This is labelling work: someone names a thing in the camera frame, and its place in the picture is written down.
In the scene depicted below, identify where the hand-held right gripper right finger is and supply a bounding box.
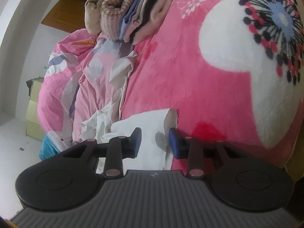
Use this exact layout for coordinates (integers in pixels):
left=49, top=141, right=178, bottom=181
left=168, top=127, right=252, bottom=180

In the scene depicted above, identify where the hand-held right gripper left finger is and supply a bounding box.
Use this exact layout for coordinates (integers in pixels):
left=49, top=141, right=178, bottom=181
left=62, top=127, right=142, bottom=179

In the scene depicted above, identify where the white shirt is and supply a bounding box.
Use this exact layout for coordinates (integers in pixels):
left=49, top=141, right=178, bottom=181
left=81, top=51, right=179, bottom=171

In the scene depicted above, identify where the stack of folded clothes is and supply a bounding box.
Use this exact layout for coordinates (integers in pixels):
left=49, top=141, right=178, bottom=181
left=85, top=0, right=184, bottom=45

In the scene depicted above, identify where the pink patchwork quilt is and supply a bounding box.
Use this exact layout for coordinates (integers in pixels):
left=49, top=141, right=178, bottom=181
left=37, top=27, right=140, bottom=152

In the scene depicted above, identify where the pink floral blanket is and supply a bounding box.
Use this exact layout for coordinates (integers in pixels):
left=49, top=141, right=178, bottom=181
left=119, top=0, right=304, bottom=178

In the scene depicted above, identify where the turquoise striped cloth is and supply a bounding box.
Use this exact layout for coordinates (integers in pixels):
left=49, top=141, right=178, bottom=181
left=39, top=133, right=62, bottom=161

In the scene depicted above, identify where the cardboard box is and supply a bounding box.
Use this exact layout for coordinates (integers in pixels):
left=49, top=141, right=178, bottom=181
left=26, top=77, right=45, bottom=138

